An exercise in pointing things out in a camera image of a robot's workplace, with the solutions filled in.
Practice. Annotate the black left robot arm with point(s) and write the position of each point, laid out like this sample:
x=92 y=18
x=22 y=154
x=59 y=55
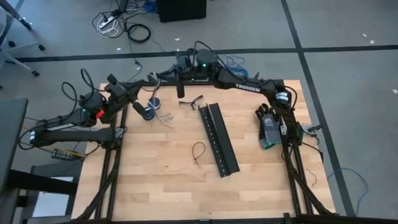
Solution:
x=71 y=137

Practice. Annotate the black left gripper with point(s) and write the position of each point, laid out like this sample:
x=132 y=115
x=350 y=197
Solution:
x=116 y=99

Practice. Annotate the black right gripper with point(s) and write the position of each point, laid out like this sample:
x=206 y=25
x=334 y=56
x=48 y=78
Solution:
x=186 y=70

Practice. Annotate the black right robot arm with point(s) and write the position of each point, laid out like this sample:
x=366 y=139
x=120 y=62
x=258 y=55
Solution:
x=248 y=86

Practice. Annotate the black zip tie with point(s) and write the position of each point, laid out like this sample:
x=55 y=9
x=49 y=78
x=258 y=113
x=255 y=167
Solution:
x=196 y=159

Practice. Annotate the black cabinet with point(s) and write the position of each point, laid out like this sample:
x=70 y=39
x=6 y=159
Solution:
x=182 y=11

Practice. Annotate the black controller box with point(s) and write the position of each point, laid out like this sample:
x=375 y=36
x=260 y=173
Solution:
x=63 y=154

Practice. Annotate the grey desk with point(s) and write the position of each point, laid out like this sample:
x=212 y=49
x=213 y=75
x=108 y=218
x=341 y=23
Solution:
x=12 y=140

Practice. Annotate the grey office chair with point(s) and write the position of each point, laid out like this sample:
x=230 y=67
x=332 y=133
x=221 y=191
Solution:
x=21 y=65

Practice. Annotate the grey metal clamp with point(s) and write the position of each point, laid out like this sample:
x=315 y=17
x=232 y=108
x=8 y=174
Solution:
x=308 y=128

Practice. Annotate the black aluminium table frame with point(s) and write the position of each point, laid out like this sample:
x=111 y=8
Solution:
x=117 y=161

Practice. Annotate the black furniture beam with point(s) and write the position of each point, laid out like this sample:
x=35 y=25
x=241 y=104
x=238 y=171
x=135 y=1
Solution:
x=40 y=182

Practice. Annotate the white power strip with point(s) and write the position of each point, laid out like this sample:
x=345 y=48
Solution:
x=107 y=21

